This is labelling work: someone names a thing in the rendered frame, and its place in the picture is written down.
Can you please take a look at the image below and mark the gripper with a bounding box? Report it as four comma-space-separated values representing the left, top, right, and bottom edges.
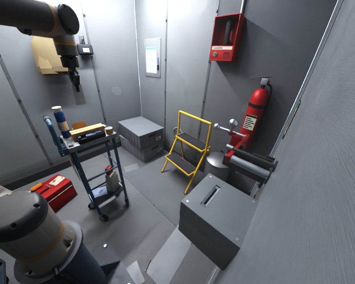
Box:
60, 55, 81, 92

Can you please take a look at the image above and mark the blue trolley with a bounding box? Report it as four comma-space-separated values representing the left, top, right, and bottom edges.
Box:
42, 114, 130, 222

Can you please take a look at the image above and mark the red escape lever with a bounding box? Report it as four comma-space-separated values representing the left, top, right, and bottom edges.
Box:
224, 133, 251, 163

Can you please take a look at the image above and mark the grey door bolt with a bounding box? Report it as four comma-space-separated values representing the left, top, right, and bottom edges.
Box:
225, 154, 273, 180

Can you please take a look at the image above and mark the green door sign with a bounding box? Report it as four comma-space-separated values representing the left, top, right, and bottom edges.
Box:
282, 100, 301, 140

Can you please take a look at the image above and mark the grey vault door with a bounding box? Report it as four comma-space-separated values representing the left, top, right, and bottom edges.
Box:
215, 0, 355, 284

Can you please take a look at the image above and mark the tan cardboard box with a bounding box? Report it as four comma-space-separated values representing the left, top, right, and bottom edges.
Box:
30, 35, 70, 76

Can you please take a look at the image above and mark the blue and white can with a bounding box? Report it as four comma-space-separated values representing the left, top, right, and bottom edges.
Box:
51, 106, 72, 139

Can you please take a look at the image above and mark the tan wooden block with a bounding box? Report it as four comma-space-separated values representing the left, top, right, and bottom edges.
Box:
69, 123, 107, 142

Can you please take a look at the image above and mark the black flat case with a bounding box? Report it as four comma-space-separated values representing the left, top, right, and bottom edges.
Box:
76, 130, 107, 145

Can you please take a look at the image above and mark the white notice board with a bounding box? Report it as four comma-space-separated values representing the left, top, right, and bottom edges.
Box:
143, 37, 162, 79

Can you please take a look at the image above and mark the grey storage box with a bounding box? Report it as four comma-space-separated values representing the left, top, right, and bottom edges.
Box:
119, 135, 164, 163
117, 115, 165, 151

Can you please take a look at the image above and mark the white jug red cap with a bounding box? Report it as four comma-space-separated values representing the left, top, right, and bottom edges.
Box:
104, 165, 120, 193

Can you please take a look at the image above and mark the red toolbox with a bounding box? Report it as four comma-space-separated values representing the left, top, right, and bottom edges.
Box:
32, 174, 78, 213

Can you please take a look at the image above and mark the white paper sheet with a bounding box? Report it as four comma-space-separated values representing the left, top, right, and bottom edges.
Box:
91, 186, 109, 198

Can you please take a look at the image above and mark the yellow step stool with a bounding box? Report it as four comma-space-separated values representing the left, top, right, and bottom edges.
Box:
161, 110, 213, 195

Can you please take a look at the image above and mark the red alarm box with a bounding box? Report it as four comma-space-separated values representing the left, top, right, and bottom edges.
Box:
209, 13, 246, 62

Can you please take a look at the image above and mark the grey round drum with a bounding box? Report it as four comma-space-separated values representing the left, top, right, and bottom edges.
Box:
204, 151, 231, 182

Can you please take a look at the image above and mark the red fire extinguisher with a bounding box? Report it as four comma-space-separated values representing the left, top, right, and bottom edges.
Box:
240, 77, 273, 151

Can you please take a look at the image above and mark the grey slotted box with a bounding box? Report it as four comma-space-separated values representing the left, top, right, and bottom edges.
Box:
178, 173, 258, 271

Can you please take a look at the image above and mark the grey wall plate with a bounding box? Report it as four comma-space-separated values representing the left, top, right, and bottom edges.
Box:
72, 84, 86, 105

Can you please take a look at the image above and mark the black wall device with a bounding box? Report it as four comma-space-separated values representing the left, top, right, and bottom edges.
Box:
76, 43, 94, 56

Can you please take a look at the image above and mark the silver spindle handle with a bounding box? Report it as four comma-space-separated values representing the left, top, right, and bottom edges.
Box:
213, 118, 247, 138

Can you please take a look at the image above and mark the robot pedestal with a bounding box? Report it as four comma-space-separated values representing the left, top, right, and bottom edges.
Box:
53, 234, 122, 284

